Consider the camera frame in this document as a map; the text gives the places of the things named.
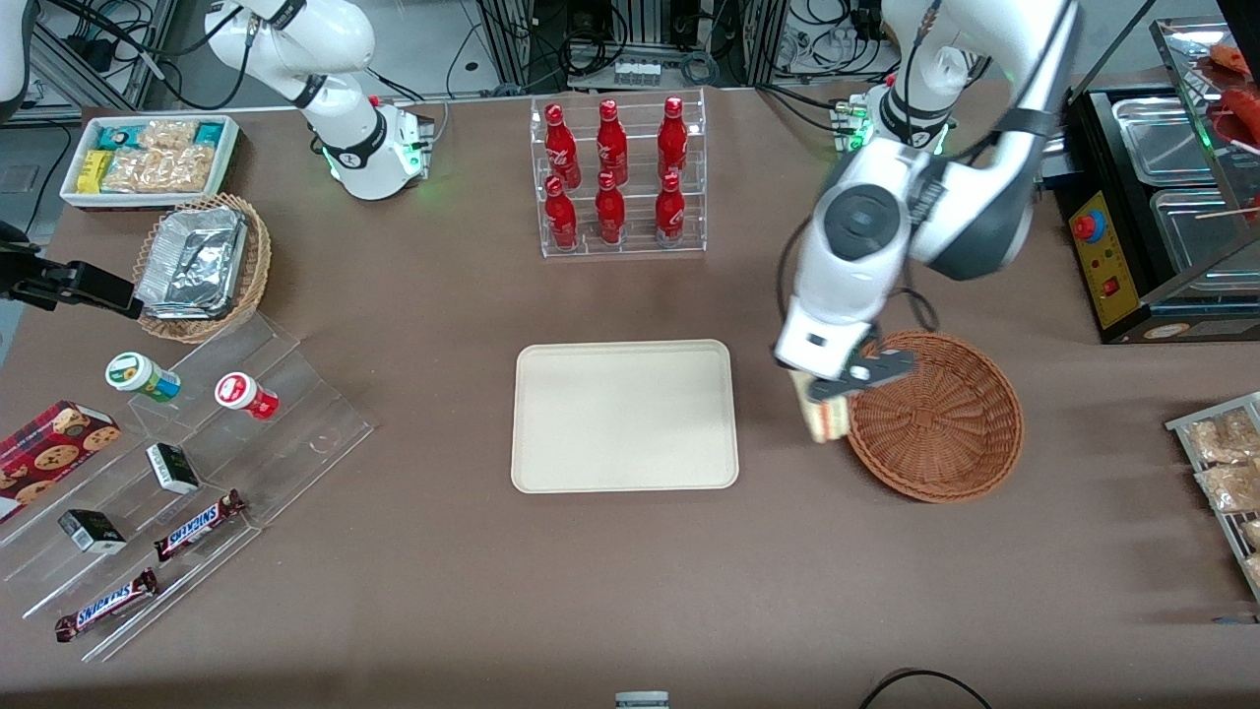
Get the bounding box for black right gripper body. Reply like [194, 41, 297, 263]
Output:
[0, 221, 48, 308]

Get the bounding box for triangular sandwich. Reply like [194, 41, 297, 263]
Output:
[793, 369, 852, 447]

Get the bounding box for brown round wicker basket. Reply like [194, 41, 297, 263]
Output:
[845, 330, 1025, 504]

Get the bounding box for tan oval wicker basket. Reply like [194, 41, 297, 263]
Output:
[132, 192, 274, 345]

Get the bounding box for cream plastic tray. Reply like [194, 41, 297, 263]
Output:
[511, 340, 740, 493]

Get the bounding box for stacked aluminium foil containers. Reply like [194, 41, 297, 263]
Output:
[134, 206, 250, 319]

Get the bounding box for green lid snack cup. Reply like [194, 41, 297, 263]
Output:
[105, 352, 183, 405]

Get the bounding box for yellow snack pack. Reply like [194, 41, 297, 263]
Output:
[76, 150, 115, 196]

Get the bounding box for clear rice cracker bag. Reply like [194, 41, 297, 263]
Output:
[138, 119, 199, 152]
[100, 145, 216, 195]

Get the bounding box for red chocolate cookie box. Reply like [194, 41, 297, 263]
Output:
[0, 399, 123, 526]

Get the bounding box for red lid snack cup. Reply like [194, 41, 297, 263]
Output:
[214, 371, 281, 422]

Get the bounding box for white plastic snack bin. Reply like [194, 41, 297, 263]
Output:
[59, 114, 242, 211]

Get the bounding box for red cola bottle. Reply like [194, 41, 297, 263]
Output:
[544, 103, 583, 188]
[654, 171, 687, 246]
[657, 96, 689, 183]
[596, 98, 630, 186]
[595, 171, 628, 246]
[544, 175, 581, 250]

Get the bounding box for small black carton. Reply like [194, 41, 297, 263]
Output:
[145, 442, 202, 496]
[57, 508, 129, 556]

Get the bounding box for clear acrylic bottle rack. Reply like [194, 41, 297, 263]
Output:
[530, 88, 708, 260]

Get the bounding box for clear acrylic step display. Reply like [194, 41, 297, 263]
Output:
[0, 309, 378, 664]

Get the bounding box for black hot food showcase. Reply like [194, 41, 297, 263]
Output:
[1043, 14, 1260, 346]

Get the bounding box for Snickers chocolate bar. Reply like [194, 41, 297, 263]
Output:
[153, 488, 248, 563]
[53, 567, 161, 644]

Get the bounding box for steel food pan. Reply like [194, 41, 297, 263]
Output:
[1148, 185, 1260, 298]
[1110, 96, 1220, 188]

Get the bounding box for red sausage on skewer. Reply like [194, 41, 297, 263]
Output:
[1207, 43, 1260, 78]
[1219, 87, 1260, 145]

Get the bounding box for black floor cable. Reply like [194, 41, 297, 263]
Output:
[857, 669, 996, 709]

